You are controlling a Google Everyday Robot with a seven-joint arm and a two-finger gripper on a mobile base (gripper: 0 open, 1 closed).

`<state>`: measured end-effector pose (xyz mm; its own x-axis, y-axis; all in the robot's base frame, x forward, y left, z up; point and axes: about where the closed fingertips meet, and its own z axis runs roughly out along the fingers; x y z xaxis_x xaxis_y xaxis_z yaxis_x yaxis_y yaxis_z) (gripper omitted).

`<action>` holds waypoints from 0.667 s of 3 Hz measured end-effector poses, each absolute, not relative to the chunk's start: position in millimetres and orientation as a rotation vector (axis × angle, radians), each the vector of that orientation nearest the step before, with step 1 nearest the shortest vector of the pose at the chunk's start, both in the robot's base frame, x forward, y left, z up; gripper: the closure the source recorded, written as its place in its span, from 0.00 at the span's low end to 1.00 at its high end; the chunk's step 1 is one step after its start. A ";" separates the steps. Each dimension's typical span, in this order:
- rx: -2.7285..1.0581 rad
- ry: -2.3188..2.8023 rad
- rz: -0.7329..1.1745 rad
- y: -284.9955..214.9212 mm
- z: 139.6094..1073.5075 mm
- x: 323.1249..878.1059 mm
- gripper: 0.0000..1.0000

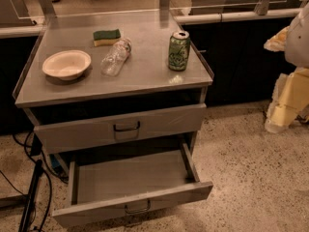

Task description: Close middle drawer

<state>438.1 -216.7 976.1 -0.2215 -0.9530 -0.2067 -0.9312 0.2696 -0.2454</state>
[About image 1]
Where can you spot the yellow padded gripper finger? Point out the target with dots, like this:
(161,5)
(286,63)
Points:
(290,100)

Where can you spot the grey drawer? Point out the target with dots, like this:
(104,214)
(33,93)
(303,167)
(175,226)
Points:
(89,133)
(130,179)

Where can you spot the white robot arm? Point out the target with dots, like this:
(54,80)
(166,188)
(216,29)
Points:
(293,40)

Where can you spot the grey top drawer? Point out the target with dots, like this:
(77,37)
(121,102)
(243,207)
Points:
(89,133)

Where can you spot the grey metal drawer cabinet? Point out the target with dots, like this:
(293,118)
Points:
(145,83)

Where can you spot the green soda can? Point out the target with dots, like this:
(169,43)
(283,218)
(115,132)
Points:
(179,48)

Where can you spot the clear plastic bottle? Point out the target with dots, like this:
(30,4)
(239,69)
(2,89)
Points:
(113,62)

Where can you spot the green yellow sponge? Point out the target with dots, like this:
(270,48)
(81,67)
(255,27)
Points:
(106,37)

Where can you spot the white bowl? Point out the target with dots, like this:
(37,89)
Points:
(67,65)

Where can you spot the black stand leg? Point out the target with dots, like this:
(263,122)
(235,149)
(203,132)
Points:
(30,199)

